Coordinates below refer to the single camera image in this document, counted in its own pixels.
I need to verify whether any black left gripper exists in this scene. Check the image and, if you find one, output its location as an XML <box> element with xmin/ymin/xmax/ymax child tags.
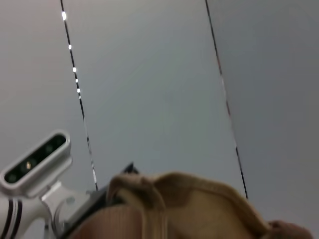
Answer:
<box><xmin>59</xmin><ymin>161</ymin><xmax>140</xmax><ymax>239</ymax></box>

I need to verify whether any khaki canvas food bag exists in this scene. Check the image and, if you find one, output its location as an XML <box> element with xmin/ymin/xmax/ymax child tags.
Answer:
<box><xmin>74</xmin><ymin>171</ymin><xmax>315</xmax><ymax>239</ymax></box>

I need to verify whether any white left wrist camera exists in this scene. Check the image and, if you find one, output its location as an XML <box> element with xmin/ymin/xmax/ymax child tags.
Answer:
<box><xmin>0</xmin><ymin>128</ymin><xmax>73</xmax><ymax>199</ymax></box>

